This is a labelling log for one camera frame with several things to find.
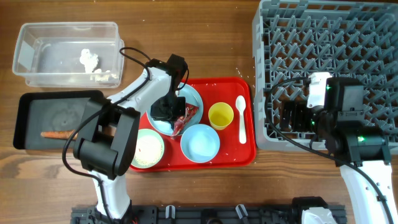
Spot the light blue bowl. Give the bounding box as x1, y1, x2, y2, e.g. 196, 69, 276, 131
180, 124, 220, 164

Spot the black waste tray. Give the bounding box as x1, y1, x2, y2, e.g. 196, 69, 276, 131
13, 90, 104, 150

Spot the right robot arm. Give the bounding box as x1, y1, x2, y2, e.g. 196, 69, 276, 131
266, 73, 397, 223

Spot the yellow plastic cup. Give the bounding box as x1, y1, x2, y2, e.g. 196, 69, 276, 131
208, 102, 234, 130

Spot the orange carrot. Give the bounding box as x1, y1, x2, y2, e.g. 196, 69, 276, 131
40, 130, 74, 139

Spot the crumpled white tissue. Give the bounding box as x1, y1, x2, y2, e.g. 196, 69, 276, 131
79, 49, 99, 73

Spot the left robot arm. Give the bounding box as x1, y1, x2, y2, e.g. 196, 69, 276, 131
62, 54, 189, 223

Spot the red plastic tray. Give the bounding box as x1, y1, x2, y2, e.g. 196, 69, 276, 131
131, 77, 256, 172

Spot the white plastic spoon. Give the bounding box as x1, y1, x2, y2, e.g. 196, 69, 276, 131
236, 95, 247, 144

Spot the clear plastic bin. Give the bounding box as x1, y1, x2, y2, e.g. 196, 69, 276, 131
12, 22, 124, 88

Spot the light blue plate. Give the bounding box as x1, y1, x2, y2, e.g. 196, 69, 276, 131
147, 84, 203, 136

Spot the grey dishwasher rack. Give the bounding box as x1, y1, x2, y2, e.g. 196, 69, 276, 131
252, 1, 397, 154

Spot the green bowl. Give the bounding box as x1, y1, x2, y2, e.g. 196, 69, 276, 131
131, 129, 165, 169

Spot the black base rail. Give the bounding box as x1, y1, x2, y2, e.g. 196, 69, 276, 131
70, 205, 347, 224

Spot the red snack wrapper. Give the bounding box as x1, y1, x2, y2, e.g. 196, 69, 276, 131
170, 103, 199, 139

